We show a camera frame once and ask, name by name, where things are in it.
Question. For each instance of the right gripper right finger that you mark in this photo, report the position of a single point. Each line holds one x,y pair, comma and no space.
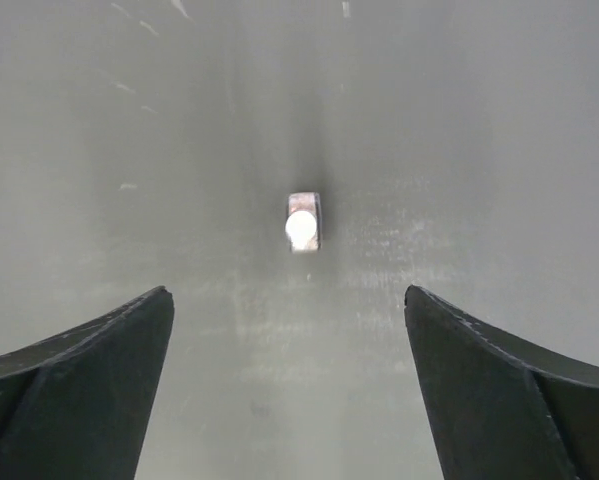
499,406

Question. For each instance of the glitter nail polish bottle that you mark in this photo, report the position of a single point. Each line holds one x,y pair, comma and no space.
308,201

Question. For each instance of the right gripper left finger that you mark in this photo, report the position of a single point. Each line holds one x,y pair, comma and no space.
77,405

